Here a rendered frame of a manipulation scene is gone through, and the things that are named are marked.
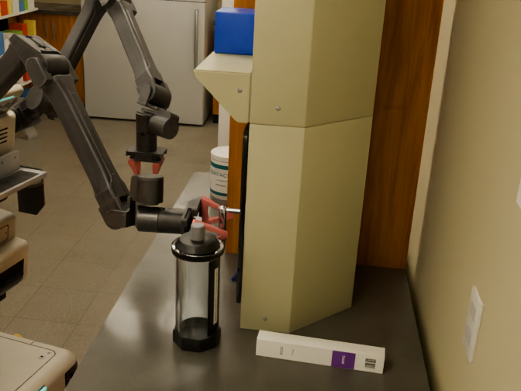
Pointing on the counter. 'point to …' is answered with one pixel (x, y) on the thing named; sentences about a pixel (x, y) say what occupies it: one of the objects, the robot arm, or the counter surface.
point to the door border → (243, 215)
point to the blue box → (234, 30)
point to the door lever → (225, 215)
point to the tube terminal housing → (307, 157)
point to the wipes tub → (219, 172)
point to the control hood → (229, 82)
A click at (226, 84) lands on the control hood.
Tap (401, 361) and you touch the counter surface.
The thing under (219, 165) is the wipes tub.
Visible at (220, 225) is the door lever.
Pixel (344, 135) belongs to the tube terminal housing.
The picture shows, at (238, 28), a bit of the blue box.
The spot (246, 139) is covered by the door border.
